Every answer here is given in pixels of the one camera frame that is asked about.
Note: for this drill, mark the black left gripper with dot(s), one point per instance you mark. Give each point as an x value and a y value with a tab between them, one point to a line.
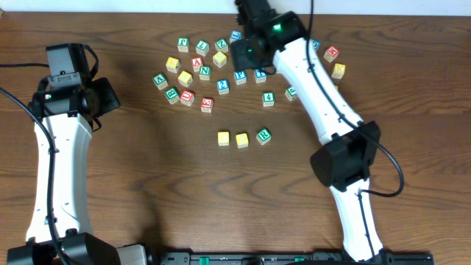
67	81

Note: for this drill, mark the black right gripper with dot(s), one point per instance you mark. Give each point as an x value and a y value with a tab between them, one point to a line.
242	18

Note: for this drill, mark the green R block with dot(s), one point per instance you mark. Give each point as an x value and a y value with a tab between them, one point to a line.
263	136

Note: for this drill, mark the yellow O block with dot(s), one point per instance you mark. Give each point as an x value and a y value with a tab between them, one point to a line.
242	140

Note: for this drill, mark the yellow C block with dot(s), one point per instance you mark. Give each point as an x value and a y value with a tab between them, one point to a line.
223	138

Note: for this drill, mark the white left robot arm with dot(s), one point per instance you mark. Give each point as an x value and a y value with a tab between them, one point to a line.
65	109

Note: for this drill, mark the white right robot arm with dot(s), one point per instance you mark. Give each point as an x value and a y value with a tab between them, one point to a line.
343	162

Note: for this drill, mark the blue T block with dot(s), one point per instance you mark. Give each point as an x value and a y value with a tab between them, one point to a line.
260	75

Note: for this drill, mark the blue block top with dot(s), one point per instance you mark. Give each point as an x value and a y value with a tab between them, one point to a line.
235	35

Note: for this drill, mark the blue P block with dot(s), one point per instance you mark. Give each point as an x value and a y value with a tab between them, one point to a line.
240	77

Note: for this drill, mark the green Z block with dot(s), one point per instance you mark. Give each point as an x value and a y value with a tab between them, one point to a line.
222	45

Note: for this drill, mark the yellow block centre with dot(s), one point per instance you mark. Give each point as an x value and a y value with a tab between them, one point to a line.
220	59

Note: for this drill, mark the blue 2 block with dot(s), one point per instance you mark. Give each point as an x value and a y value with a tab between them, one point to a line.
223	86

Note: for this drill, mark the green 4 block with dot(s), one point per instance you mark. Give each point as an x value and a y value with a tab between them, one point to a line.
268	99

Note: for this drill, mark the green L block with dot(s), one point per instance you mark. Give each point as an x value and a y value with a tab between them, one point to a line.
202	48

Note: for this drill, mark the green N block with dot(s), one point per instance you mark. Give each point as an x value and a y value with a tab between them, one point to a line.
205	72

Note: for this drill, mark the green J block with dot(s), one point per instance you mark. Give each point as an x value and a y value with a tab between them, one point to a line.
291	94

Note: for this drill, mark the red A block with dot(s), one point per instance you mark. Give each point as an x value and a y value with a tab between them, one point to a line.
196	63

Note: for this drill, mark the blue D block right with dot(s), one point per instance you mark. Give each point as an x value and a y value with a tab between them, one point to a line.
316	44

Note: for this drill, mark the green V block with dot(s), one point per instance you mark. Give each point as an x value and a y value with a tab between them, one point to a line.
160	81

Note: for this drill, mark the red 3 block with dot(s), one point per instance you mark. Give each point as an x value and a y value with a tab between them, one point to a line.
206	105

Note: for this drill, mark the green B block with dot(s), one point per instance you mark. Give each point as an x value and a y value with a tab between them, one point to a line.
172	95

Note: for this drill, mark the green P block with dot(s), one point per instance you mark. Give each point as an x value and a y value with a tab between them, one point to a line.
183	44

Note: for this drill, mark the yellow W block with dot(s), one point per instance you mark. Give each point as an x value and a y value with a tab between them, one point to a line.
185	79

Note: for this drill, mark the red E block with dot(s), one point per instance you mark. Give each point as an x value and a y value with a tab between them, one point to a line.
331	53

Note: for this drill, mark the yellow block left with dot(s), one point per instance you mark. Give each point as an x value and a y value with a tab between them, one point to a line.
173	64

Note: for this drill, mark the red U block left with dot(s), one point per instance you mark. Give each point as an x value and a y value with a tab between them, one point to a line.
187	97

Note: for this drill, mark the yellow K block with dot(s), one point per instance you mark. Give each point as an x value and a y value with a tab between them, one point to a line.
338	71

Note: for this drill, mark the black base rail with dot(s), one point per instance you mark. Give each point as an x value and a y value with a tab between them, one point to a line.
328	258

